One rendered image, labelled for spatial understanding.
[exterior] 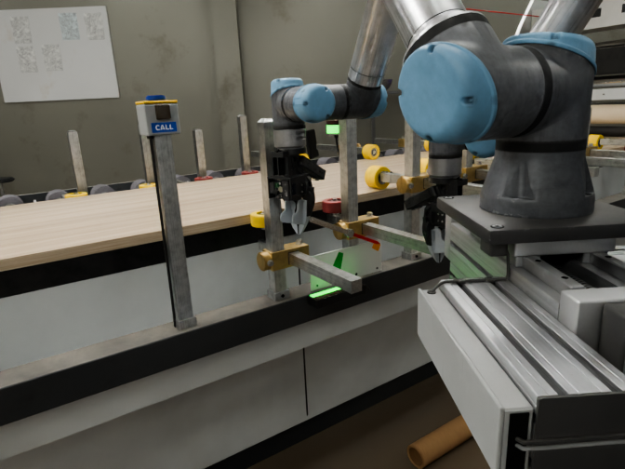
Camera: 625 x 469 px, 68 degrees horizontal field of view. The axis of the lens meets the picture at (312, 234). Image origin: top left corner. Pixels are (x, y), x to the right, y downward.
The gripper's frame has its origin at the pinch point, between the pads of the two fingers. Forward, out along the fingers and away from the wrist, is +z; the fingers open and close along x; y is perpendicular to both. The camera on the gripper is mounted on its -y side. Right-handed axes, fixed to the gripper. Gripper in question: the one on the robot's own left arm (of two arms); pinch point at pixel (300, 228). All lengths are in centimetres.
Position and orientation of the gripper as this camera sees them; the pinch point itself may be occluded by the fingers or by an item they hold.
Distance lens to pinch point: 115.8
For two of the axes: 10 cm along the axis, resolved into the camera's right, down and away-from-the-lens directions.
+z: 0.5, 9.6, 2.7
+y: -5.9, 2.4, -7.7
